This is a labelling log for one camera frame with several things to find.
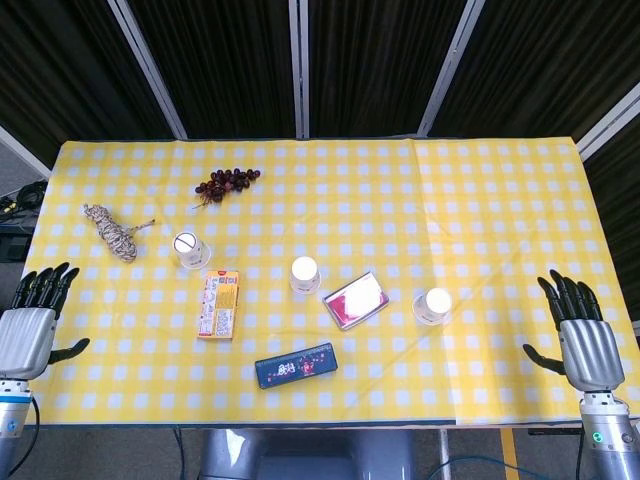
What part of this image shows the dark red grape bunch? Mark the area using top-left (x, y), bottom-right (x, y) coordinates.
top-left (193, 168), bottom-right (262, 210)

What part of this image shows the dark blue printed box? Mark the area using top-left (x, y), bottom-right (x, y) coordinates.
top-left (254, 341), bottom-right (341, 390)

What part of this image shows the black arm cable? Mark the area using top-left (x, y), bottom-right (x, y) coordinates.
top-left (4, 394), bottom-right (42, 476)
top-left (573, 424), bottom-right (587, 480)

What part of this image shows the yellow checkered tablecloth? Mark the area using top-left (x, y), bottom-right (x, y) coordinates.
top-left (22, 137), bottom-right (640, 429)

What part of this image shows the white paper cup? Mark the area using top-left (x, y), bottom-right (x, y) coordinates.
top-left (288, 256), bottom-right (322, 296)
top-left (411, 287), bottom-right (453, 326)

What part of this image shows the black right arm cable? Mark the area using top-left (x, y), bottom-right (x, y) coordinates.
top-left (573, 424), bottom-right (587, 480)

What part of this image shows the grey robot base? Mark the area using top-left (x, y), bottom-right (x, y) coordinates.
top-left (199, 427), bottom-right (416, 480)

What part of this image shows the dark corrugated partition panel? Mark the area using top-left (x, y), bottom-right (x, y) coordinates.
top-left (0, 0), bottom-right (174, 169)
top-left (429, 0), bottom-right (640, 142)
top-left (124, 0), bottom-right (301, 140)
top-left (307, 0), bottom-right (474, 139)

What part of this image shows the white paper cup line-marked bottom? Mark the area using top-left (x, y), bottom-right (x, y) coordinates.
top-left (172, 231), bottom-right (210, 270)

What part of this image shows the white partition post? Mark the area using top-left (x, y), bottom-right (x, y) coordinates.
top-left (0, 123), bottom-right (53, 180)
top-left (288, 0), bottom-right (311, 140)
top-left (106, 0), bottom-right (189, 140)
top-left (577, 81), bottom-right (640, 162)
top-left (416, 0), bottom-right (487, 138)

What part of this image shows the red ink pad tin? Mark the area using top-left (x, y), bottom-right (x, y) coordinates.
top-left (321, 271), bottom-right (391, 332)

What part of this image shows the blue floor cable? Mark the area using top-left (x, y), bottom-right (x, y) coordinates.
top-left (428, 451), bottom-right (581, 480)

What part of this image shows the yellow cardboard box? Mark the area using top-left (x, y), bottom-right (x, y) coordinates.
top-left (196, 269), bottom-right (240, 342)

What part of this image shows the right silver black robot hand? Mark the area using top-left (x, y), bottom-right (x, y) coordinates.
top-left (522, 269), bottom-right (626, 392)

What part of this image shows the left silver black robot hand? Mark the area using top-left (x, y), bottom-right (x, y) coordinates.
top-left (0, 261), bottom-right (91, 381)

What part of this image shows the black floor cable bundle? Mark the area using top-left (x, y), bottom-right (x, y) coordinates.
top-left (0, 180), bottom-right (49, 217)

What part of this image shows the black hanging cable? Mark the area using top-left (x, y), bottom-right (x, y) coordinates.
top-left (171, 426), bottom-right (187, 480)

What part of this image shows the braided rope bundle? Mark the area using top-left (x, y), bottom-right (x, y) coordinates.
top-left (82, 202), bottom-right (156, 264)

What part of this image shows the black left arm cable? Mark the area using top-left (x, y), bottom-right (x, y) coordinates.
top-left (4, 394), bottom-right (42, 476)

